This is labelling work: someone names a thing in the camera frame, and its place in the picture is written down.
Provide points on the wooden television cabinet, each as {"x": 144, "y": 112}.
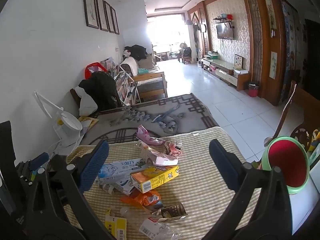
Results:
{"x": 225, "y": 73}

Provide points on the metal rack with posters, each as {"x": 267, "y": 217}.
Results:
{"x": 125, "y": 87}

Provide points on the red white wrapper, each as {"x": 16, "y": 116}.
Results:
{"x": 173, "y": 148}

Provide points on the long wall scroll picture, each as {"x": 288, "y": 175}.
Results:
{"x": 270, "y": 12}

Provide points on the brown foil packet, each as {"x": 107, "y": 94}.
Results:
{"x": 172, "y": 211}

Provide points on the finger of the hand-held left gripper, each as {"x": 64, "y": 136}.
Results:
{"x": 38, "y": 159}

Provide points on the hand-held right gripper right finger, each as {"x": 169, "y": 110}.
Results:
{"x": 223, "y": 163}

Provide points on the blue printed curtain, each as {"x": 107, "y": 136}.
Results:
{"x": 291, "y": 50}

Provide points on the framed star picture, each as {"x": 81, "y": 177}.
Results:
{"x": 238, "y": 62}

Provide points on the black white plush toy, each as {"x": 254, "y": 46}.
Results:
{"x": 126, "y": 53}

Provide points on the orange plastic bag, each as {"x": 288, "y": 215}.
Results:
{"x": 143, "y": 197}

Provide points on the yellow cardboard box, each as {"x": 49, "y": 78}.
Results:
{"x": 116, "y": 227}

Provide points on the yellow toy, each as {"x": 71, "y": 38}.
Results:
{"x": 315, "y": 138}

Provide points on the grey patterned blanket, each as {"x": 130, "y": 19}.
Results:
{"x": 150, "y": 110}

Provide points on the low wooden bench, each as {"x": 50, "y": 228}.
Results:
{"x": 161, "y": 55}

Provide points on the wall shelf with items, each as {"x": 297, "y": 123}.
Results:
{"x": 223, "y": 18}

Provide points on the red plastic bag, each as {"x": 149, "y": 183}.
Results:
{"x": 89, "y": 71}

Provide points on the framed wall picture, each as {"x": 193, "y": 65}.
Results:
{"x": 90, "y": 5}
{"x": 101, "y": 12}
{"x": 109, "y": 17}
{"x": 115, "y": 21}

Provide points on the white plastic bag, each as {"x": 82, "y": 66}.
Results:
{"x": 86, "y": 105}

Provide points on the green trash bin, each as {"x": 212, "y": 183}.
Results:
{"x": 287, "y": 165}

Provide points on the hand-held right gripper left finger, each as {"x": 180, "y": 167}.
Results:
{"x": 93, "y": 163}

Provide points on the white standing fan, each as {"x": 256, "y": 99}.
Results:
{"x": 67, "y": 127}

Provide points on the carved wooden dining chair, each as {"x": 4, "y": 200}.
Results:
{"x": 292, "y": 90}

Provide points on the small wall scroll picture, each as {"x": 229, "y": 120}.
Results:
{"x": 273, "y": 63}

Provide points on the wall mounted television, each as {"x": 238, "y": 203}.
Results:
{"x": 225, "y": 30}

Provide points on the clear crushed plastic bottle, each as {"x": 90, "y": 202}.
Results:
{"x": 150, "y": 227}

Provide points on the black clothes pile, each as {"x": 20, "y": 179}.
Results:
{"x": 137, "y": 51}

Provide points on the white blue toothpaste box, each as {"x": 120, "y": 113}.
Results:
{"x": 117, "y": 170}

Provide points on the red waste bin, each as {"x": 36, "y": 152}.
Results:
{"x": 253, "y": 90}

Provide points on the yellow edged booklet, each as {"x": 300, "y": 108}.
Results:
{"x": 90, "y": 122}

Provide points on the teal cloth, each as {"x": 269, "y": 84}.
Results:
{"x": 143, "y": 71}

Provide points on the floral print paper cup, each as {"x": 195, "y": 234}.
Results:
{"x": 107, "y": 188}

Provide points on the strawberry print carton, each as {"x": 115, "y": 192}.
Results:
{"x": 162, "y": 158}

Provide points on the white towel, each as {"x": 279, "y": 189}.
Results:
{"x": 131, "y": 65}

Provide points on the pink plastic wrapper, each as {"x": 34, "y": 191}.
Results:
{"x": 145, "y": 136}

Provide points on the beige striped cloth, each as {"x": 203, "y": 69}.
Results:
{"x": 200, "y": 155}

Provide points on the wooden sofa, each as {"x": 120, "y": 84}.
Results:
{"x": 150, "y": 85}

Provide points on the wooden chair with clothes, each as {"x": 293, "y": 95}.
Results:
{"x": 185, "y": 53}

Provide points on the yellow juice carton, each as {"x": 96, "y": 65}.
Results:
{"x": 155, "y": 177}

